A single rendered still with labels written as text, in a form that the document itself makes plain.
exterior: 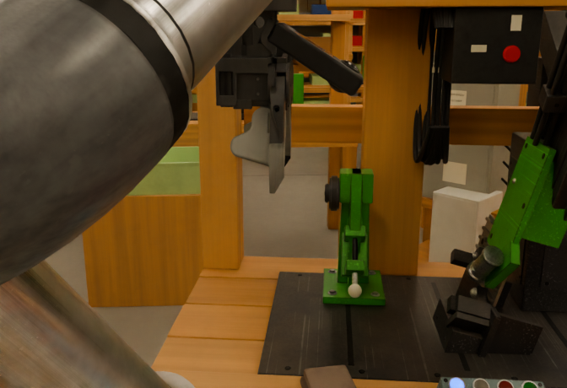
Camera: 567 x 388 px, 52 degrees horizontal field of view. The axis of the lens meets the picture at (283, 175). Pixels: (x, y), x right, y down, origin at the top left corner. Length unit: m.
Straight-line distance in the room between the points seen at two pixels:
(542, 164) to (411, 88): 0.41
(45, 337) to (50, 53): 0.22
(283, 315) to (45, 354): 0.83
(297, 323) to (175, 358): 0.24
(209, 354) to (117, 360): 0.67
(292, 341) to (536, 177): 0.51
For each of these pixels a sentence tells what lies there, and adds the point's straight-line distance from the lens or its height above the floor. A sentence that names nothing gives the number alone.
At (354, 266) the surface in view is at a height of 0.99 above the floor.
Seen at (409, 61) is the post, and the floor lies 1.39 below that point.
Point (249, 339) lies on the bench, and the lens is 1.17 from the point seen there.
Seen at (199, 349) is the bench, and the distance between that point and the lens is 1.14.
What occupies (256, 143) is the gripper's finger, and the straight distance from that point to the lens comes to 0.63.
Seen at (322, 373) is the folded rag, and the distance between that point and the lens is 0.98.
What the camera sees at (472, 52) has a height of 1.41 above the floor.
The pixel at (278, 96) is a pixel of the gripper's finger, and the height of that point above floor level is 1.39.
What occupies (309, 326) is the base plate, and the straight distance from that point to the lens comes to 1.17.
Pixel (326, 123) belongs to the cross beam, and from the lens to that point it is 1.43.
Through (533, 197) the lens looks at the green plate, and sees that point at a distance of 1.04.
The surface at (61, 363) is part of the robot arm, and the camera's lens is 0.42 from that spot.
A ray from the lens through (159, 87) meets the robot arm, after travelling 0.25.
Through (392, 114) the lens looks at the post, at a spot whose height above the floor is 1.27.
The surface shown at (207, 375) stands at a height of 0.90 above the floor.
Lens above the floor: 1.46
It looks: 14 degrees down
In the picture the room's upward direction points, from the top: straight up
